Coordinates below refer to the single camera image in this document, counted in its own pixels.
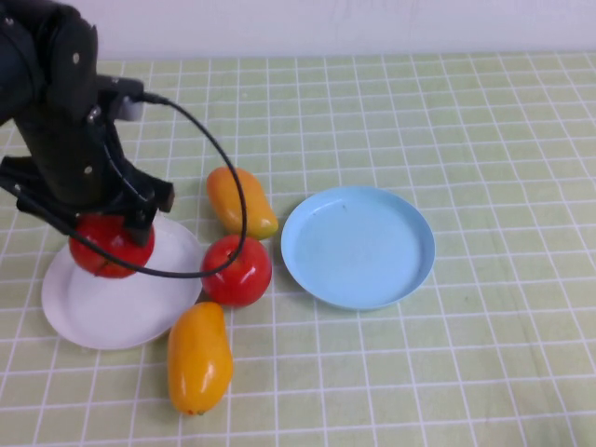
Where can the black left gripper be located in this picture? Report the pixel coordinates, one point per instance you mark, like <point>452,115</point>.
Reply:
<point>74,163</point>

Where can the red apple with stem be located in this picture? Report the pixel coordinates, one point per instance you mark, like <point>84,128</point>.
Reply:
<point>116,244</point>

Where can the orange mango with green end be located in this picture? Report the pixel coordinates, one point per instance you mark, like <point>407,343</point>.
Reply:
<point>223,195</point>

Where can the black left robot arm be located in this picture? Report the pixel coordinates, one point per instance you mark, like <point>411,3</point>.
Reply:
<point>42,60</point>

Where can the white round plate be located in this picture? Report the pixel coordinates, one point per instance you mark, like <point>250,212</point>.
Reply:
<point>116,312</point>

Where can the light blue round plate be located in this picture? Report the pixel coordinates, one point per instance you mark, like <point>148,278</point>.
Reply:
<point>358,251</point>

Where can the yellow orange mango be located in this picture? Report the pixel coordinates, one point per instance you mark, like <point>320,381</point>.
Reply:
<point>200,358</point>

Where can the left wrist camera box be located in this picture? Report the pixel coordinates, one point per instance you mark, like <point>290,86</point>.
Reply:
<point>123,95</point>

